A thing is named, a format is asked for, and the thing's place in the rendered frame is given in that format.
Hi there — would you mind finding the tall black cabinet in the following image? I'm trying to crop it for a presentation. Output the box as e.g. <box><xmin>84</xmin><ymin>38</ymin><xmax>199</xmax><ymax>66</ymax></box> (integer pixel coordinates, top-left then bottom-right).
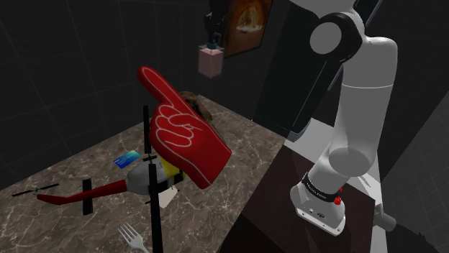
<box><xmin>252</xmin><ymin>0</ymin><xmax>352</xmax><ymax>143</ymax></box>

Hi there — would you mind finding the red grey toy helicopter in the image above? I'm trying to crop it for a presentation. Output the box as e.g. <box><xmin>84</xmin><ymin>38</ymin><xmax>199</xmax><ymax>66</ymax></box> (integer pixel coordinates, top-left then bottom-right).
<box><xmin>12</xmin><ymin>104</ymin><xmax>187</xmax><ymax>253</ymax></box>

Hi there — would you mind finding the brown lumpy thing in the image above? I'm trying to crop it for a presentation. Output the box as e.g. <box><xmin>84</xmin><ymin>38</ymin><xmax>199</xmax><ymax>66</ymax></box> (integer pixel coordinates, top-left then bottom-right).
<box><xmin>178</xmin><ymin>91</ymin><xmax>227</xmax><ymax>144</ymax></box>

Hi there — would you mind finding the white plastic fork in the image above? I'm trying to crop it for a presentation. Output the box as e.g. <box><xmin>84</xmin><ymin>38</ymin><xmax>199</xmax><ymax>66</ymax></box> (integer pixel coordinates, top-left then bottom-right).
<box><xmin>117</xmin><ymin>222</ymin><xmax>150</xmax><ymax>253</ymax></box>

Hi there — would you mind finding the red foam finger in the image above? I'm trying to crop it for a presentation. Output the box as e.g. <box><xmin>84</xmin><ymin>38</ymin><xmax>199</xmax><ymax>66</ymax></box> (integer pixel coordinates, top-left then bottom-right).
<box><xmin>136</xmin><ymin>65</ymin><xmax>232</xmax><ymax>190</ymax></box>

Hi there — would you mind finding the orange wall picture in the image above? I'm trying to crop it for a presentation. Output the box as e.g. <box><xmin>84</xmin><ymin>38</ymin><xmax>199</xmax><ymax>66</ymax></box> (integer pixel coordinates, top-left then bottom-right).
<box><xmin>223</xmin><ymin>0</ymin><xmax>274</xmax><ymax>59</ymax></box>

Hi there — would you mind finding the blue card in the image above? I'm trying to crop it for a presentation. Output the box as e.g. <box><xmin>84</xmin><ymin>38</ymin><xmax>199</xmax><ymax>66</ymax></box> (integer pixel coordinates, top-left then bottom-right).
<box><xmin>112</xmin><ymin>149</ymin><xmax>142</xmax><ymax>170</ymax></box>

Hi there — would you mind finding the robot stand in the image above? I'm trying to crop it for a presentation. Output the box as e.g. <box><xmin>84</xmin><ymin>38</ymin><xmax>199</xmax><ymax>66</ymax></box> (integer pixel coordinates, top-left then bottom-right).
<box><xmin>218</xmin><ymin>144</ymin><xmax>377</xmax><ymax>253</ymax></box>

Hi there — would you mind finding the pink box with teal cap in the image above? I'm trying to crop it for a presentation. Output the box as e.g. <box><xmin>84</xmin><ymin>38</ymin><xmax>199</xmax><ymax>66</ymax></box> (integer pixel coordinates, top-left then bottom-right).
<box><xmin>197</xmin><ymin>41</ymin><xmax>225</xmax><ymax>79</ymax></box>

